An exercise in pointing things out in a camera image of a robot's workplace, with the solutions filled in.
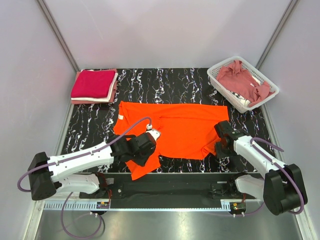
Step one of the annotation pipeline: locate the dusty pink t shirt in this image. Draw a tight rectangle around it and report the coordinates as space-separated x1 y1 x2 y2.
216 60 273 107

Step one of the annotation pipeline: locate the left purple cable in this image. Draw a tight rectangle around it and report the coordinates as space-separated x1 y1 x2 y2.
16 116 153 238

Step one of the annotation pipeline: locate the folded pink t shirt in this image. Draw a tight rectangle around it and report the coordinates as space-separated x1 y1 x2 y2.
70 71 118 105

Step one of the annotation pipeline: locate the white cable duct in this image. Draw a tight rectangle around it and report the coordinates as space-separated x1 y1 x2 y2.
43 201 232 211

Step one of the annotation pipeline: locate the folded magenta t shirt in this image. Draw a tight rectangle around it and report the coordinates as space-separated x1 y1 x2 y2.
70 69 118 99

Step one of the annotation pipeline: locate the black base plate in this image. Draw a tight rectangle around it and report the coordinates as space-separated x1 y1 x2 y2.
79 172 253 206

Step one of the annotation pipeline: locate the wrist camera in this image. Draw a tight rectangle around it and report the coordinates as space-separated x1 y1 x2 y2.
214 120 234 138
145 126 161 142

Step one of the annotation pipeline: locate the white plastic basket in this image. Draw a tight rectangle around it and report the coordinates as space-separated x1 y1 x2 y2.
207 56 280 113

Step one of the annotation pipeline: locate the orange t shirt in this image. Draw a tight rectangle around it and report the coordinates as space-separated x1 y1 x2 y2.
113 101 229 180

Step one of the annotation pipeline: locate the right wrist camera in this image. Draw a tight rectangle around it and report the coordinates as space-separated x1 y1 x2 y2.
214 120 234 138

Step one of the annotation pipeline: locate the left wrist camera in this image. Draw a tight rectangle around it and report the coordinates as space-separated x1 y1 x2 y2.
145 126 161 142

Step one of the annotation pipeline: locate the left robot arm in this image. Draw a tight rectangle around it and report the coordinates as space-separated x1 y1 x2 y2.
28 129 161 201

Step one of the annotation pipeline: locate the aluminium frame rail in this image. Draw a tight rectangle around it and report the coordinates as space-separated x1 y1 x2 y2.
42 194 81 202

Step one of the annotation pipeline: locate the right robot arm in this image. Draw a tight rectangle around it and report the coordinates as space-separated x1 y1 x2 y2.
215 125 308 216

